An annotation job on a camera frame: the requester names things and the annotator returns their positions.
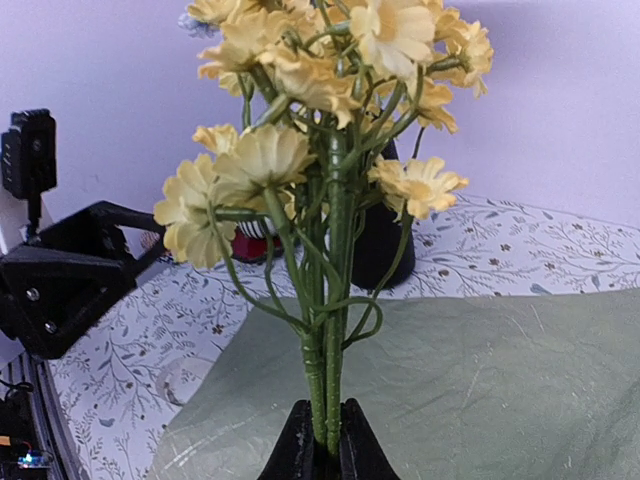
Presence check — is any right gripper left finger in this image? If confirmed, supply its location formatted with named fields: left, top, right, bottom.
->
left=257, top=400, right=315, bottom=480

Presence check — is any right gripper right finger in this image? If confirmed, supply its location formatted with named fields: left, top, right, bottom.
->
left=339, top=398, right=400, bottom=480

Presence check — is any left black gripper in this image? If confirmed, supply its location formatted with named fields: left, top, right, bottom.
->
left=1, top=201, right=166, bottom=360

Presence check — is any green and peach wrapping paper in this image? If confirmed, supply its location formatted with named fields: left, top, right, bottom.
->
left=149, top=290, right=639, bottom=479

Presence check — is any yellow daisy sprig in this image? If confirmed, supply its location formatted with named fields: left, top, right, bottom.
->
left=154, top=1, right=494, bottom=456

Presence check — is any small blue flower stem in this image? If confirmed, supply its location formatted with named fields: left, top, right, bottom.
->
left=177, top=13, right=219, bottom=38

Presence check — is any black cylindrical vase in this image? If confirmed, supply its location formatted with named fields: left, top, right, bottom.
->
left=351, top=140, right=416, bottom=290

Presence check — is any pink patterned ball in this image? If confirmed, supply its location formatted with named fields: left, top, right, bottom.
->
left=140, top=231, right=173, bottom=263

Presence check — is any floral patterned tablecloth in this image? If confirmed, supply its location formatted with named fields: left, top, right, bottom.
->
left=50, top=197, right=639, bottom=479

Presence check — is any red round coaster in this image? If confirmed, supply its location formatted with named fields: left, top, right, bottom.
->
left=231, top=229, right=269, bottom=264

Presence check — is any striped black white cup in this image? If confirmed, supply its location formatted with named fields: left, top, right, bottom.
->
left=238, top=218, right=278, bottom=240

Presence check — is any aluminium front rail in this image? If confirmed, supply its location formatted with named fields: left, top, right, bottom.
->
left=19, top=353, right=89, bottom=480

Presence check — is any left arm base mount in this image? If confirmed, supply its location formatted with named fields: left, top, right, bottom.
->
left=1, top=380, right=52, bottom=479

